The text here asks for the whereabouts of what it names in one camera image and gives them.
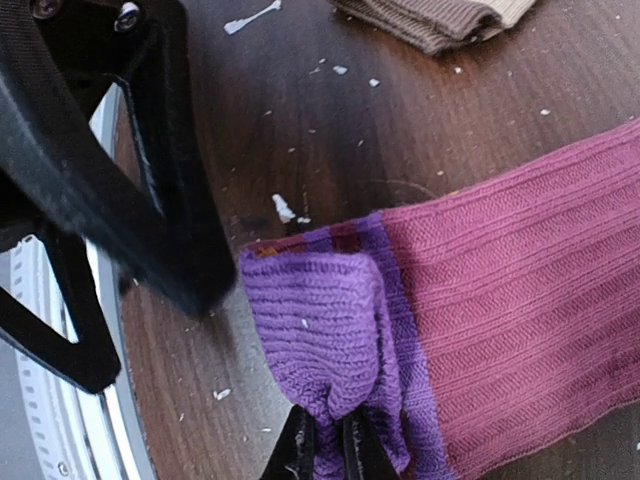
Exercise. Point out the brown beige sock pair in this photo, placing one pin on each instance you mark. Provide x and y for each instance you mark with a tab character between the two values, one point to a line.
435	26

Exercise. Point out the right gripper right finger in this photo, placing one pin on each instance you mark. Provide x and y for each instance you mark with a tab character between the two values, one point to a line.
364	455

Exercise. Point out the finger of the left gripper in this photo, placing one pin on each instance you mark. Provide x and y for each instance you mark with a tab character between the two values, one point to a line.
91	363
164	229

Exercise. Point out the purple magenta striped sock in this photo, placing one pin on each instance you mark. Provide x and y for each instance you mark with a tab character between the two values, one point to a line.
473	329

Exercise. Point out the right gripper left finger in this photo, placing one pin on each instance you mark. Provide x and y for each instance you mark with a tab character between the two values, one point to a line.
293	455

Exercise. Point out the aluminium front rail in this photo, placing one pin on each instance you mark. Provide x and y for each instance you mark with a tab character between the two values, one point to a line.
49	428

